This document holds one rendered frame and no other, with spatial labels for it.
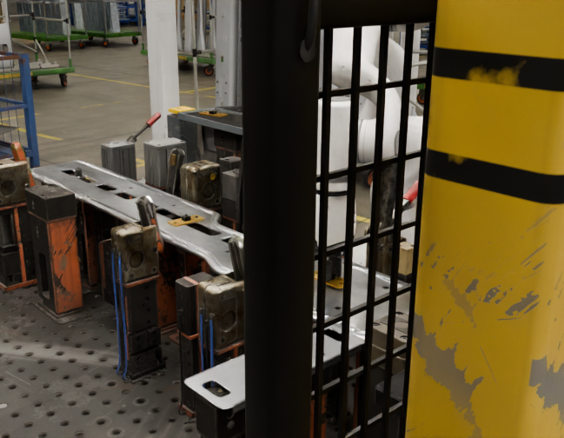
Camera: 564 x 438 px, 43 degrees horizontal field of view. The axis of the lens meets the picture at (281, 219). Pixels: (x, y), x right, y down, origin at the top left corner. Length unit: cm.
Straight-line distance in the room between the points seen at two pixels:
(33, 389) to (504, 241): 134
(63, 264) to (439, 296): 150
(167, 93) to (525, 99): 504
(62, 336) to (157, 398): 39
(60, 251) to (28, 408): 46
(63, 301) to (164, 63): 361
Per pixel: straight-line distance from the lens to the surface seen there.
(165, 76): 540
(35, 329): 193
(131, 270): 155
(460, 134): 47
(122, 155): 224
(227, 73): 631
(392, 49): 170
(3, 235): 213
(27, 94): 604
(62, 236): 189
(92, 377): 169
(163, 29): 537
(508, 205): 46
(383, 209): 143
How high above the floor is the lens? 155
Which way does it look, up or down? 19 degrees down
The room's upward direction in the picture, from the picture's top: straight up
